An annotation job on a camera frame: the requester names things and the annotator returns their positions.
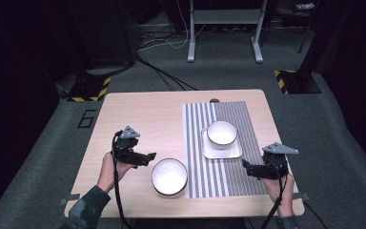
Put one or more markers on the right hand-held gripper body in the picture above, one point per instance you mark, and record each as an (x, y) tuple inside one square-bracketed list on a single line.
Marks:
[(276, 163)]

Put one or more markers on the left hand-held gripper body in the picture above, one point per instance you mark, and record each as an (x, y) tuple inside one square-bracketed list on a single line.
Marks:
[(125, 146)]

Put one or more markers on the white bowl with dark rim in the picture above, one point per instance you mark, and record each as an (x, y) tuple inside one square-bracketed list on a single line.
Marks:
[(221, 133), (169, 176)]

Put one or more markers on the square white plate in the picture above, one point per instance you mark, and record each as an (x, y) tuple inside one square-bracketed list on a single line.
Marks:
[(222, 154)]

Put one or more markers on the person's left hand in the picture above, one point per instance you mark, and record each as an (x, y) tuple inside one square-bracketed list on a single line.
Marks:
[(109, 175)]

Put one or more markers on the person's right hand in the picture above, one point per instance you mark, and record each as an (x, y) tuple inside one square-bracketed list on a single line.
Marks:
[(286, 197)]

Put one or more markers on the grey tape strip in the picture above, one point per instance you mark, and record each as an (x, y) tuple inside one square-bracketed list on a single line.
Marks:
[(302, 196), (68, 200)]

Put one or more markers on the grey striped placemat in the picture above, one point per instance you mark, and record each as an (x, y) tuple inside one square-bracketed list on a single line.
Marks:
[(251, 114)]

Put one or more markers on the black base with hazard tape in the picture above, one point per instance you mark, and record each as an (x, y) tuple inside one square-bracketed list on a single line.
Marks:
[(87, 89), (300, 83)]

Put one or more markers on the dark table grommet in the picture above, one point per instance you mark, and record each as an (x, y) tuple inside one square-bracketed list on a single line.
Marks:
[(214, 100)]

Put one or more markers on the black stand post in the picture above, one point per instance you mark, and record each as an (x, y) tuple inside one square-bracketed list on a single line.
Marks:
[(314, 38)]

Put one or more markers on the white metal desk frame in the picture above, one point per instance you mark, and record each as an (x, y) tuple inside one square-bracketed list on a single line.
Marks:
[(225, 16)]

